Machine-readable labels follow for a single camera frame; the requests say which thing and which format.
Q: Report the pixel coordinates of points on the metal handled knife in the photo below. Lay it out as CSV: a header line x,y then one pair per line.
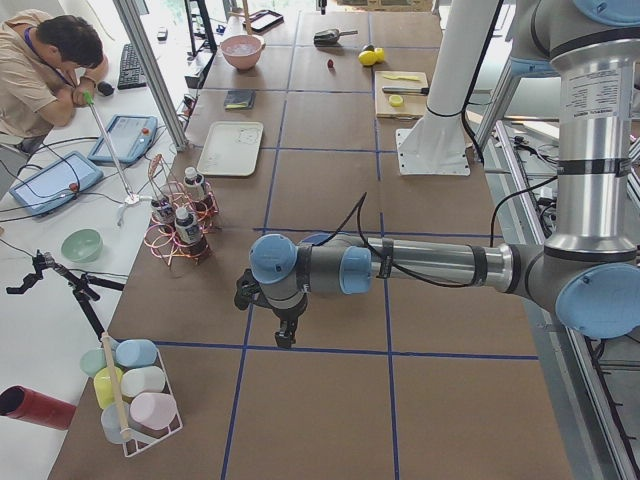
x,y
406,90

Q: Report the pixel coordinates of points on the aluminium frame post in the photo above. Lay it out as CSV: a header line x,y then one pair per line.
x,y
130,19

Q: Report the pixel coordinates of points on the black keyboard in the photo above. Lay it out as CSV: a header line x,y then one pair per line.
x,y
131,74

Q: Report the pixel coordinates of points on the lemon half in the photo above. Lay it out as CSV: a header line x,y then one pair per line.
x,y
395,100

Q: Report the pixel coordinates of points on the green bowl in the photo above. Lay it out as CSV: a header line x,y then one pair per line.
x,y
82,246

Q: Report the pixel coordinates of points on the yellow plastic knife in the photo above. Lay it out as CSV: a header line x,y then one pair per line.
x,y
402,77

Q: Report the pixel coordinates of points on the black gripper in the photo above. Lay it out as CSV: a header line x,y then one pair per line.
x,y
287,315

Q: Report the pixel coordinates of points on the middle dark drink bottle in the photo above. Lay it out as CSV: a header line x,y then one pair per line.
x,y
162,211

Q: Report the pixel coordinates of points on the near blue teach pendant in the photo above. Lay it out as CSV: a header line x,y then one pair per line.
x,y
56,184

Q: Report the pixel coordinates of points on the cream bear tray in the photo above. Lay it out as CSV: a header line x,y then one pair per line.
x,y
231,149

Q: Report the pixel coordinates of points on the pink bowl with ice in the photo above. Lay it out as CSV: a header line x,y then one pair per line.
x,y
242,51

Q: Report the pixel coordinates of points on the white cup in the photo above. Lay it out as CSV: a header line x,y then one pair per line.
x,y
144,379

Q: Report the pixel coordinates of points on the red cylinder tube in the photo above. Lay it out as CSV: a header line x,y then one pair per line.
x,y
21,403

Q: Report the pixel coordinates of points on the wooden basket handle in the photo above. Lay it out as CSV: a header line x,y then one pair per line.
x,y
125,430

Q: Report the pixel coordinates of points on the blue teach pendant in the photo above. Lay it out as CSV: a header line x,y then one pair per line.
x,y
131,135
56,184

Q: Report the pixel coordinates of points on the blue cup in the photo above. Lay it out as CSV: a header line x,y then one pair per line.
x,y
136,353

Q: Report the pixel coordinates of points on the white stand with pole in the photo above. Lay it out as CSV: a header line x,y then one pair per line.
x,y
131,199

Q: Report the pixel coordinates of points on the blue plate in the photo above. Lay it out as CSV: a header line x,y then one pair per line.
x,y
316,238

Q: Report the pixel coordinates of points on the right aluminium frame rail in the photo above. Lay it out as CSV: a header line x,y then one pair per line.
x,y
594,387

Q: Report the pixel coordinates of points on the black tray frame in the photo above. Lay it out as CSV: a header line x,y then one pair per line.
x,y
263,20

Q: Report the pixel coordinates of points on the back dark drink bottle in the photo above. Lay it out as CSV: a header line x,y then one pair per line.
x,y
195,184

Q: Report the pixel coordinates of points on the dark drink bottle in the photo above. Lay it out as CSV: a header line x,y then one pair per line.
x,y
195,184
162,211
190,233

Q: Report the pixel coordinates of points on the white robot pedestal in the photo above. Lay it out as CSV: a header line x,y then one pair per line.
x,y
436,143

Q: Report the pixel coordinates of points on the wooden cutting board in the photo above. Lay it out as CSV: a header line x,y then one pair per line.
x,y
414,105

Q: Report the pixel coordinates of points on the black computer mouse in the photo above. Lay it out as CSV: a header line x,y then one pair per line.
x,y
105,89

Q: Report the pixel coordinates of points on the light grey cup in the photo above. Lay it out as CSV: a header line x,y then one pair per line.
x,y
111,425

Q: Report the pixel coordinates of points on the metal scoop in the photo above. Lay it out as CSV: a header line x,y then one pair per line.
x,y
330,37

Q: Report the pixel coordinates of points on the far blue teach pendant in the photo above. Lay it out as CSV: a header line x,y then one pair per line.
x,y
131,135

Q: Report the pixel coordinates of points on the mint green cup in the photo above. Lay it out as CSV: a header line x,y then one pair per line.
x,y
92,362

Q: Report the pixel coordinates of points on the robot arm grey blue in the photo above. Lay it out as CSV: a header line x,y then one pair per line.
x,y
585,273

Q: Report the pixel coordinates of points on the whole yellow lemon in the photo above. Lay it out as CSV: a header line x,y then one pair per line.
x,y
368,58

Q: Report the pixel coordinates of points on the copper wire bottle rack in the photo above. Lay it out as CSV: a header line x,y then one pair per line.
x,y
163,240

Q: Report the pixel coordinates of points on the white wire cup basket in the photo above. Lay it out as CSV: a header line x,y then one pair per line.
x,y
144,438

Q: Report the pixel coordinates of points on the front dark drink bottle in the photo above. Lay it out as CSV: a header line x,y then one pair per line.
x,y
190,233

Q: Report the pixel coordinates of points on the seated person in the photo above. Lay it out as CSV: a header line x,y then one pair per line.
x,y
48,65

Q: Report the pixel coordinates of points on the yellow cup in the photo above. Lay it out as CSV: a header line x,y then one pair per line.
x,y
103,388

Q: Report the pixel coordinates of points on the pink cup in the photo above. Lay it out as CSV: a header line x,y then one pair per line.
x,y
153,410

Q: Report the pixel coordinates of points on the black tripod with clamp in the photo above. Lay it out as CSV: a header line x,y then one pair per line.
x,y
80,285

